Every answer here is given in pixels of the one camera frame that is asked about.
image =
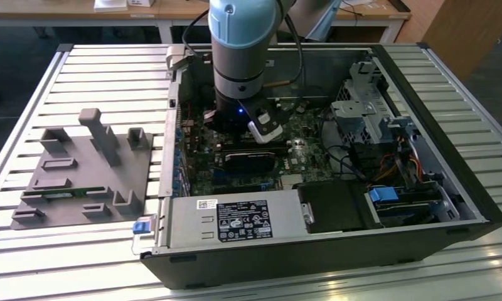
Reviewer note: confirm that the blue case latch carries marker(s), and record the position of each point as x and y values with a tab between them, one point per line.
142	227

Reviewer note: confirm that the white paper sheet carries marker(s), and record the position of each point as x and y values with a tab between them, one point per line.
360	2

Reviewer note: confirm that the metal drive cage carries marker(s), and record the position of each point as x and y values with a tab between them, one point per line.
356	109

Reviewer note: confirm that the green motherboard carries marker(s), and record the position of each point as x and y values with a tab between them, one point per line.
305	156

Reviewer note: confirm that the wooden cabinet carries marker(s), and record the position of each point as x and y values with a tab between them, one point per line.
464	31

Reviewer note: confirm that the blue disk carrier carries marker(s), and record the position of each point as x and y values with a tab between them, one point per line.
383	195

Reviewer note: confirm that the grey parts rack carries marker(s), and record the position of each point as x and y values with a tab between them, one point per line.
87	175

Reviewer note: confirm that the silver power supply unit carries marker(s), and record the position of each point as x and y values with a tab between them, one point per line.
193	225

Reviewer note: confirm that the white cardboard box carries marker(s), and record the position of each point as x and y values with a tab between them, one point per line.
109	5

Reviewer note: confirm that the small white box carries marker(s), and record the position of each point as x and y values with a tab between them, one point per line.
141	3

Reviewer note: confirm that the black graphics card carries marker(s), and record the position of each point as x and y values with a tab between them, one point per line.
249	163

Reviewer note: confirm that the silver chipset heat sink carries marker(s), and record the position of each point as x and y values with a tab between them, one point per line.
291	182

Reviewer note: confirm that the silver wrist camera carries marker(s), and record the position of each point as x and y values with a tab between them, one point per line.
268	125

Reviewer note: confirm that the black plastic shroud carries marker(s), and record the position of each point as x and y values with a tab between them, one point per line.
335	207

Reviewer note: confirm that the wooden desk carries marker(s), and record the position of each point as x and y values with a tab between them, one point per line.
67	15

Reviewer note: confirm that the pale blue teach pendant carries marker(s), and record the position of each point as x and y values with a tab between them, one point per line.
324	25

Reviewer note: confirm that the black PC case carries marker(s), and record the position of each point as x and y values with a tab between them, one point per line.
276	266

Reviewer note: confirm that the black ribbed plastic housing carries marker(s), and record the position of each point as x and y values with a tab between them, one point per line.
364	160

